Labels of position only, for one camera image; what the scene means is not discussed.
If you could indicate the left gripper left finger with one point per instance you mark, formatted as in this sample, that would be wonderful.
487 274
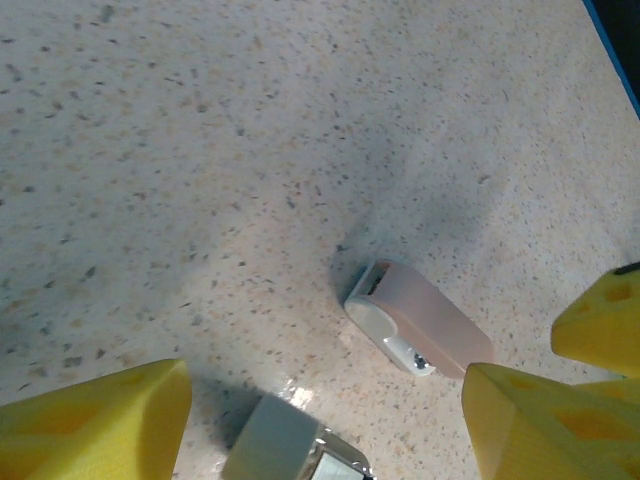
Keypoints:
90 430

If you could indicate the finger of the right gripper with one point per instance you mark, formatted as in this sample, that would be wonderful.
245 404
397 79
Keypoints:
620 390
605 325

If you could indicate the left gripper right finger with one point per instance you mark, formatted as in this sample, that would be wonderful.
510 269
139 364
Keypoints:
550 440

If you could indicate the pink mini stapler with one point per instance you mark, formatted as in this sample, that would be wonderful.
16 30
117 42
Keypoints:
425 320

